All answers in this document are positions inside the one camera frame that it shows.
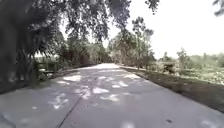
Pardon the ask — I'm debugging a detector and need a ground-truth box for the row of trees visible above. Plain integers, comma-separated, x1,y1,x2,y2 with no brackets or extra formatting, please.
58,16,157,69

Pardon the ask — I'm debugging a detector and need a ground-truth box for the pale concrete road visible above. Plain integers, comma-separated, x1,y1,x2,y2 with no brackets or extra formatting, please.
0,62,224,128

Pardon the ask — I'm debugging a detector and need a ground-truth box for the dirt verge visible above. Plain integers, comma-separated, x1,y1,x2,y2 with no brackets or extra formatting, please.
118,65,224,114
0,63,98,95

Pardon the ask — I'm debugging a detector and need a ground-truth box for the large dark tree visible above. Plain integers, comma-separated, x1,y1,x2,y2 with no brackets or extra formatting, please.
0,0,161,88

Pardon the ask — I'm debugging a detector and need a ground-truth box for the green scrub field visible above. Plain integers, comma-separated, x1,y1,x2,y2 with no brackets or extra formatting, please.
146,47,224,86

